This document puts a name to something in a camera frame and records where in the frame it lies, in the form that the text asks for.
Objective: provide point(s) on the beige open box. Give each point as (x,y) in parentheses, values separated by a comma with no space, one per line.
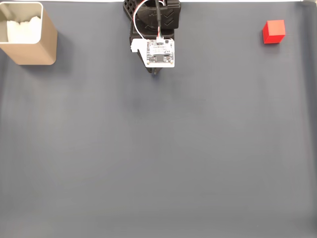
(37,53)

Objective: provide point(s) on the red cube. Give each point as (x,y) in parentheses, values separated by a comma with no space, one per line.
(273,32)

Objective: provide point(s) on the white camera board with mount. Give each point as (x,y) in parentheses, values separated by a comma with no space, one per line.
(161,49)

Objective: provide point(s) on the white foam padding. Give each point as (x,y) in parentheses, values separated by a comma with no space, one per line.
(23,31)

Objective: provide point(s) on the grey table mat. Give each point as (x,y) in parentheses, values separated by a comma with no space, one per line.
(158,148)

